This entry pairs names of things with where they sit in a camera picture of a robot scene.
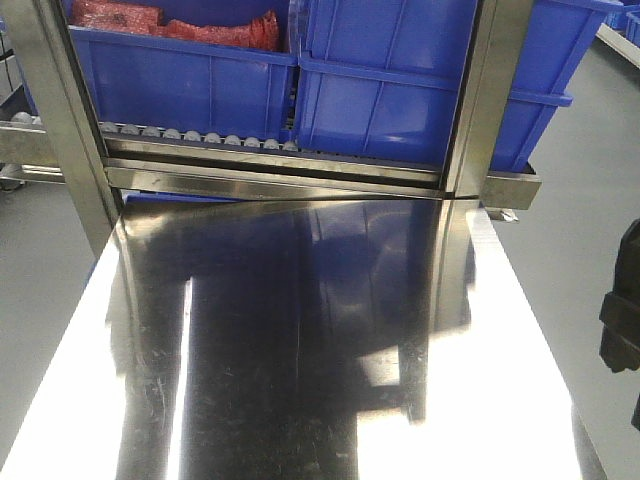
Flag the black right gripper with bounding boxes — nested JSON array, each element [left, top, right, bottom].
[[598, 218, 640, 431]]

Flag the roller conveyor track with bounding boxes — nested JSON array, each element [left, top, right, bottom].
[[9, 110, 301, 152]]

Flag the right blue plastic bin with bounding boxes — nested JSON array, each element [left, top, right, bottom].
[[294, 1, 622, 173]]

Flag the blue plastic bin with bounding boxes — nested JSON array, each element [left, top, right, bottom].
[[54, 1, 297, 141], [294, 1, 622, 173]]

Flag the left blue plastic bin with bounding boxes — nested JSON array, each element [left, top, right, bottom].
[[54, 1, 297, 141]]

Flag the red mesh bags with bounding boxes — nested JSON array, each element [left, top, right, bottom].
[[71, 1, 280, 52]]

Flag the stainless steel rack frame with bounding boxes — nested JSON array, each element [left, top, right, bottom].
[[1, 1, 541, 253]]

